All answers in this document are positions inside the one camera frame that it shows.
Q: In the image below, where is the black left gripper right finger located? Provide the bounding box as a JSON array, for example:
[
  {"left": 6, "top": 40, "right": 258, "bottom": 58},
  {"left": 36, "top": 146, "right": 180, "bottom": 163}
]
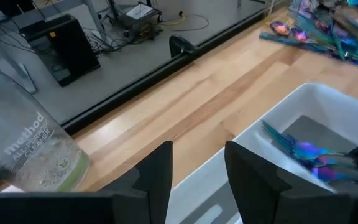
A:
[{"left": 224, "top": 141, "right": 358, "bottom": 224}]

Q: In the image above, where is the grey metal table foot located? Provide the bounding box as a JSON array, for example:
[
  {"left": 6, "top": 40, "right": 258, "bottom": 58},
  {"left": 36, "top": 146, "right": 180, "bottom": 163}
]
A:
[{"left": 6, "top": 60, "right": 39, "bottom": 95}]

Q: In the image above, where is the black computer tower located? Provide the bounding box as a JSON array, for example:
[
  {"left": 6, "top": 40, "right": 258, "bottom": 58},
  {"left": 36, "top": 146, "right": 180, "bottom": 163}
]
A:
[{"left": 19, "top": 14, "right": 101, "bottom": 88}]

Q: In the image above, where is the clear spray bottle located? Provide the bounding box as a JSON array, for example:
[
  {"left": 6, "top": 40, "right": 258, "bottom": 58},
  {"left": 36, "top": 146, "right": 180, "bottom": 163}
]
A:
[{"left": 0, "top": 60, "right": 91, "bottom": 193}]

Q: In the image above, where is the white plastic cutlery tray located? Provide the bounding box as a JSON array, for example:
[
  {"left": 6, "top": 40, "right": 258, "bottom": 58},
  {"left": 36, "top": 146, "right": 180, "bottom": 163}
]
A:
[{"left": 165, "top": 82, "right": 358, "bottom": 224}]

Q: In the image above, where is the black wheeled cart with paper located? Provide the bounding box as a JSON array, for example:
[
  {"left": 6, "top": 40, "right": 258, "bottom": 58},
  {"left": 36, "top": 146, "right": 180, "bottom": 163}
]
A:
[{"left": 106, "top": 0, "right": 163, "bottom": 34}]

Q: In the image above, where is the iridescent rainbow fork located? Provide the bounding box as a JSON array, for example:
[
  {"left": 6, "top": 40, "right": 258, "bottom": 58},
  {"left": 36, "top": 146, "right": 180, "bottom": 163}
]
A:
[
  {"left": 270, "top": 133, "right": 358, "bottom": 191},
  {"left": 261, "top": 119, "right": 351, "bottom": 161}
]

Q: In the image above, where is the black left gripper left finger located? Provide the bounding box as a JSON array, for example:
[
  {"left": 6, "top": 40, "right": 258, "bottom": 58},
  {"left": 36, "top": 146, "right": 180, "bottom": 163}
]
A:
[{"left": 0, "top": 141, "right": 174, "bottom": 224}]

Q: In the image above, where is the orange floor cable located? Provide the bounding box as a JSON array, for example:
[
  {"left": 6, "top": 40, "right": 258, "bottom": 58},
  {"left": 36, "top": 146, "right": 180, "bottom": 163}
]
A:
[{"left": 159, "top": 11, "right": 186, "bottom": 27}]

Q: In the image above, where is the grey desk leg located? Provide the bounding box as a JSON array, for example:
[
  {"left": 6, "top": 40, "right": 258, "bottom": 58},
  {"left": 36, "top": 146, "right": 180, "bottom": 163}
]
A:
[{"left": 82, "top": 0, "right": 108, "bottom": 40}]

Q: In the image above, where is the black metal table frame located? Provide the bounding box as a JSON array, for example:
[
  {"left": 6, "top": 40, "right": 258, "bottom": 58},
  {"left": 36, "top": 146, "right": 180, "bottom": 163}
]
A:
[{"left": 60, "top": 5, "right": 279, "bottom": 136}]

